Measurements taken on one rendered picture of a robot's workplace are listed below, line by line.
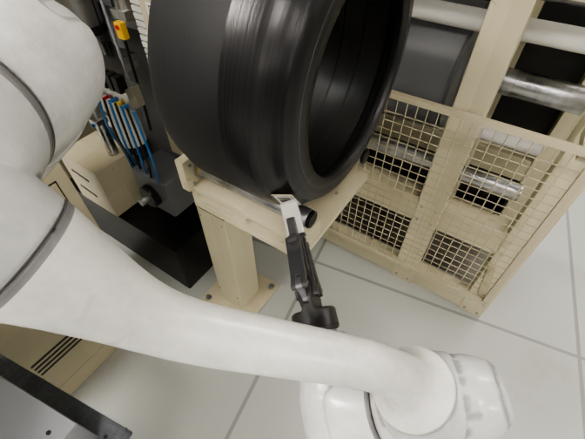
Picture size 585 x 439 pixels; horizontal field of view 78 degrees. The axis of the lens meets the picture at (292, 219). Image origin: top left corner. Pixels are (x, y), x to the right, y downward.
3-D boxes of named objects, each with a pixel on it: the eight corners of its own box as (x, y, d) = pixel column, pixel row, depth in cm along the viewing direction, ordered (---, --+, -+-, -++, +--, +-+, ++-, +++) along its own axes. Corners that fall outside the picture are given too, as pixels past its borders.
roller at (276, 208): (206, 156, 96) (206, 171, 99) (194, 160, 93) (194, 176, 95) (319, 208, 83) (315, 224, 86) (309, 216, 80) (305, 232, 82)
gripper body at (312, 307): (289, 340, 56) (278, 280, 59) (303, 338, 64) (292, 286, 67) (335, 328, 54) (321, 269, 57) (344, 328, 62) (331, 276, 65)
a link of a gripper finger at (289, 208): (288, 239, 65) (287, 239, 64) (280, 204, 67) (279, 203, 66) (304, 235, 64) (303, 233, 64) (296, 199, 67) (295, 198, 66)
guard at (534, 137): (285, 210, 168) (283, 60, 116) (288, 207, 169) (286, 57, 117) (485, 307, 134) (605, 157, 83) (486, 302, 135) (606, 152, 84)
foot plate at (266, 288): (200, 300, 170) (199, 297, 168) (237, 261, 185) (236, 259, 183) (245, 329, 160) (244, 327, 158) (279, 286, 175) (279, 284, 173)
